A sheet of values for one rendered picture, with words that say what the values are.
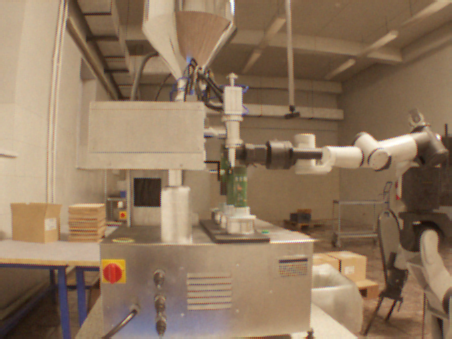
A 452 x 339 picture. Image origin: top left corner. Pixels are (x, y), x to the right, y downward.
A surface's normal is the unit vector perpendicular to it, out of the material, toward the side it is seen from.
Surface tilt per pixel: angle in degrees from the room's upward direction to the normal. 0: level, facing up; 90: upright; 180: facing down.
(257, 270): 90
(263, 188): 90
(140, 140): 90
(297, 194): 90
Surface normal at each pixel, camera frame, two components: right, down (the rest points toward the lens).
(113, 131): 0.15, -0.04
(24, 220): -0.17, -0.04
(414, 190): -0.40, 0.14
